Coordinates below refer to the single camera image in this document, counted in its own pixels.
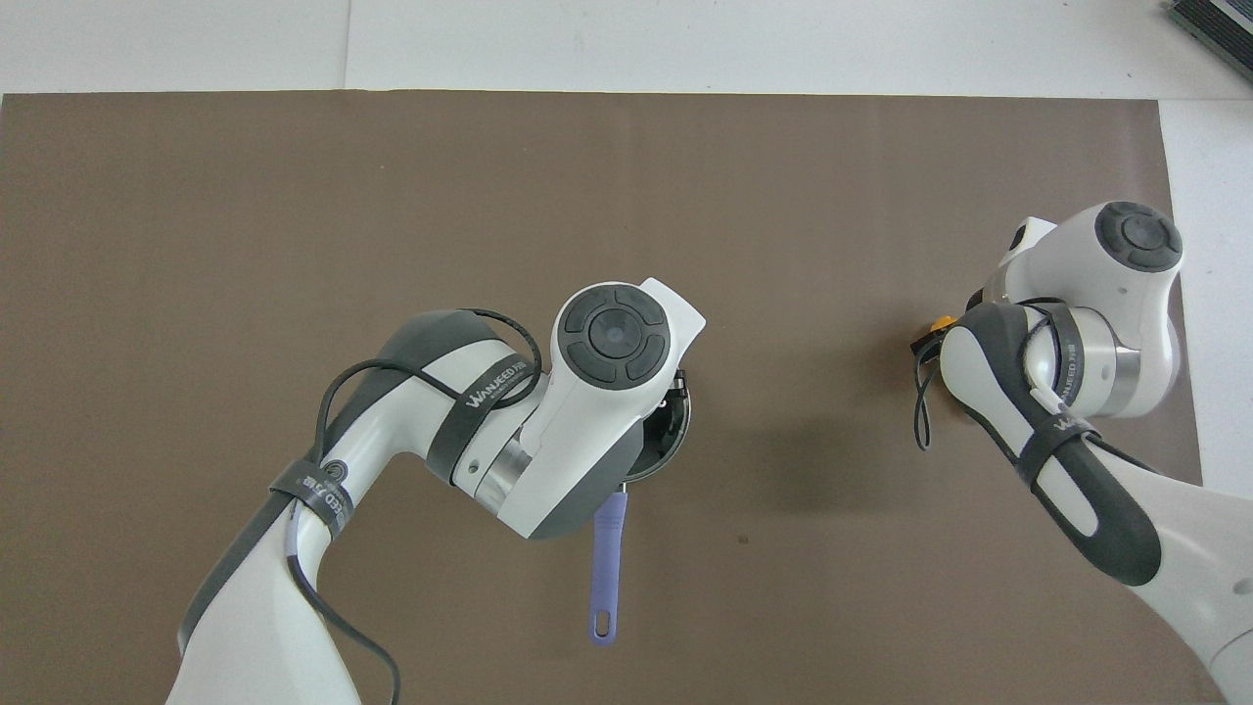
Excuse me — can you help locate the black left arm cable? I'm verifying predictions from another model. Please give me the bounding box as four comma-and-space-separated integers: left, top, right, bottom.
284, 307, 545, 705

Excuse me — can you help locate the dark ribbed device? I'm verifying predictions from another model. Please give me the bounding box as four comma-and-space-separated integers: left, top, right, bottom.
1162, 0, 1253, 56

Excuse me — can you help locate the brown table mat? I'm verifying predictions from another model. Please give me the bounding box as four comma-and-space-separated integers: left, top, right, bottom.
0, 91, 1230, 705

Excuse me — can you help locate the dark blue pot with handle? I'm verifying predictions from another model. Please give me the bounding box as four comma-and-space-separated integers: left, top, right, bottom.
587, 364, 694, 645

